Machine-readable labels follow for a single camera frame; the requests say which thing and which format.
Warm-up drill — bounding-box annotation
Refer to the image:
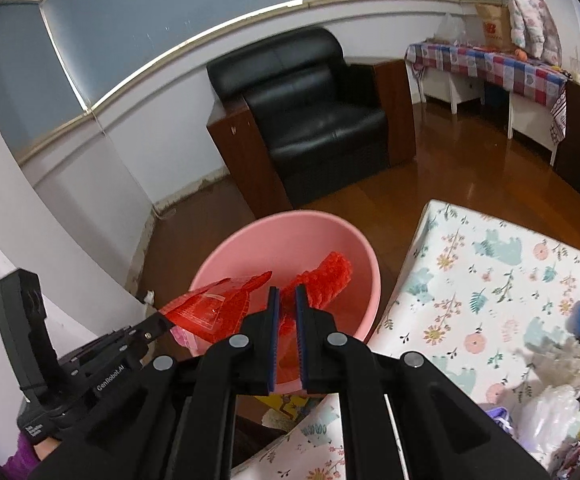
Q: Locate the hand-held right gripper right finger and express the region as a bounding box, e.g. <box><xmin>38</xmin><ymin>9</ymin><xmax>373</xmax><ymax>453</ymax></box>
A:
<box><xmin>295</xmin><ymin>284</ymin><xmax>553</xmax><ymax>480</ymax></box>

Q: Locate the checked tablecloth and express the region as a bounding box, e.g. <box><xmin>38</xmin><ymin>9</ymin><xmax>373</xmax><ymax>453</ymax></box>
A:
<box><xmin>405</xmin><ymin>41</ymin><xmax>569</xmax><ymax>141</ymax></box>

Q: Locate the red foam net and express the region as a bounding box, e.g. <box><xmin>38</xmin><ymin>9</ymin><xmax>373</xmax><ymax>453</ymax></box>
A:
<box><xmin>270</xmin><ymin>251</ymin><xmax>355</xmax><ymax>386</ymax></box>

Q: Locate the cardboard box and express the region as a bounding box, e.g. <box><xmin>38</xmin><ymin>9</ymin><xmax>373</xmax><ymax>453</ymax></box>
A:
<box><xmin>476</xmin><ymin>1</ymin><xmax>515</xmax><ymax>51</ymax></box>

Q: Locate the crumpled clear plastic bag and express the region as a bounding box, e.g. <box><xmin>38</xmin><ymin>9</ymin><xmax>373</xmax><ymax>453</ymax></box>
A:
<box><xmin>512</xmin><ymin>385</ymin><xmax>580</xmax><ymax>456</ymax></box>

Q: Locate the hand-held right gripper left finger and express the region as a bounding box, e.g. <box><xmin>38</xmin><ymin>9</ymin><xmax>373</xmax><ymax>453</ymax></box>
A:
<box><xmin>30</xmin><ymin>286</ymin><xmax>283</xmax><ymax>480</ymax></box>

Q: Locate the hanging padded jacket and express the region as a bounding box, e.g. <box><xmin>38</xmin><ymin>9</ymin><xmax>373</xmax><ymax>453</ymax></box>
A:
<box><xmin>500</xmin><ymin>0</ymin><xmax>563</xmax><ymax>65</ymax></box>

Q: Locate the window with grey blind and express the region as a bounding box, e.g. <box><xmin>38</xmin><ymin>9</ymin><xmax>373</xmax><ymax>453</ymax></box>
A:
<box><xmin>0</xmin><ymin>0</ymin><xmax>475</xmax><ymax>161</ymax></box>

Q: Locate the yellow box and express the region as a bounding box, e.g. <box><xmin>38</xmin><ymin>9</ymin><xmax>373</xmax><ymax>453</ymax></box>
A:
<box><xmin>265</xmin><ymin>394</ymin><xmax>305</xmax><ymax>431</ymax></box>

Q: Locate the person's left forearm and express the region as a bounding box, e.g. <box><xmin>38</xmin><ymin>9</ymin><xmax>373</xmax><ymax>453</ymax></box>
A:
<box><xmin>2</xmin><ymin>432</ymin><xmax>61</xmax><ymax>480</ymax></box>

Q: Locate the floral tablecloth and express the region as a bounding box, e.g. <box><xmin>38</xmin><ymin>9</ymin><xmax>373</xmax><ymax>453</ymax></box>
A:
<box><xmin>230</xmin><ymin>200</ymin><xmax>580</xmax><ymax>480</ymax></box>

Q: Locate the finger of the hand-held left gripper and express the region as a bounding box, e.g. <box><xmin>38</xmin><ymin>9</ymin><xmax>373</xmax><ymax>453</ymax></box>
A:
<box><xmin>111</xmin><ymin>311</ymin><xmax>175</xmax><ymax>360</ymax></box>

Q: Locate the white desk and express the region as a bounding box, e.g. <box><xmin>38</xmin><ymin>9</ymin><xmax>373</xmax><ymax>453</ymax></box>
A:
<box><xmin>410</xmin><ymin>67</ymin><xmax>560</xmax><ymax>166</ymax></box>

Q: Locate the purple wrapper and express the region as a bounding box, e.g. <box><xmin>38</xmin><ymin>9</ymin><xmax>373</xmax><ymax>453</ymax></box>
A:
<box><xmin>484</xmin><ymin>406</ymin><xmax>515</xmax><ymax>433</ymax></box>

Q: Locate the red transparent plastic packet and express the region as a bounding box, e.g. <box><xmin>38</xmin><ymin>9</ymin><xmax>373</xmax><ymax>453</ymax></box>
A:
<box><xmin>160</xmin><ymin>271</ymin><xmax>274</xmax><ymax>347</ymax></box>

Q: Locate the pink plastic bucket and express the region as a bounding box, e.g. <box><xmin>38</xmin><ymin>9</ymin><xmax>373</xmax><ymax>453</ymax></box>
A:
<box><xmin>188</xmin><ymin>212</ymin><xmax>381</xmax><ymax>396</ymax></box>

